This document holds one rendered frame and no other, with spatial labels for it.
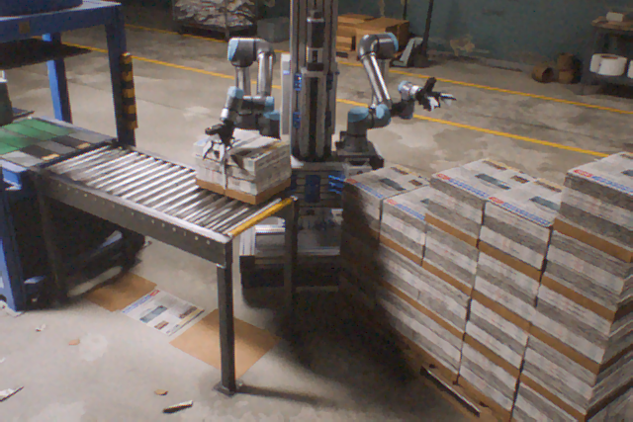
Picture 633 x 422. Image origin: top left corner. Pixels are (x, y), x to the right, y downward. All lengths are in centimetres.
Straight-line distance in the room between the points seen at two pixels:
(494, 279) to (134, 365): 178
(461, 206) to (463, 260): 24
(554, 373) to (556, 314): 24
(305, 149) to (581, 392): 195
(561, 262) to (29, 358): 252
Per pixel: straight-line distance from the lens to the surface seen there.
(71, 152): 368
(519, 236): 244
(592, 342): 243
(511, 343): 266
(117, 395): 313
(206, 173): 303
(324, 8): 348
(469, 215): 258
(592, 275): 231
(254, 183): 283
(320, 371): 316
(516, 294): 254
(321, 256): 363
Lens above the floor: 208
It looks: 24 degrees down
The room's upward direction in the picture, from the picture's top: 2 degrees clockwise
